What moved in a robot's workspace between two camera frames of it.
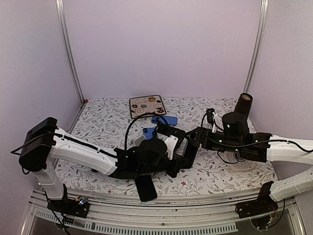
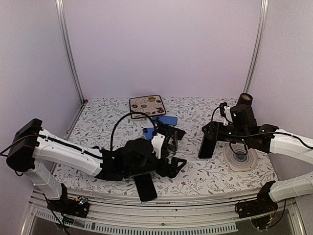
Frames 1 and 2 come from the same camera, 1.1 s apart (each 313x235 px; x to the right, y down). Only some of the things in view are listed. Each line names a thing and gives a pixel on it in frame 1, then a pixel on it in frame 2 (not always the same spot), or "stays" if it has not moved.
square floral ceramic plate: (139, 105) stays
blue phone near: (148, 132) stays
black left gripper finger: (180, 146) to (169, 150)
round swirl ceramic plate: (236, 163) stays
